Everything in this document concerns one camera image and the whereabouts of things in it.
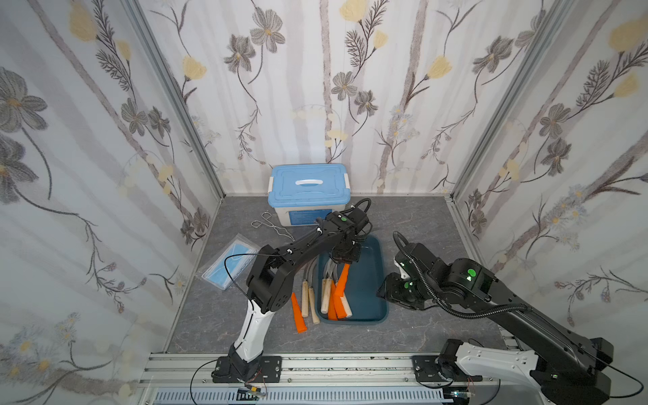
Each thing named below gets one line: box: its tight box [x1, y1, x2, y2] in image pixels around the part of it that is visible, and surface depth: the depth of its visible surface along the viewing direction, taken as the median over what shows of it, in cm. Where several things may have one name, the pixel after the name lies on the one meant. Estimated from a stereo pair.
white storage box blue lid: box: [267, 162, 351, 227], surface depth 103 cm
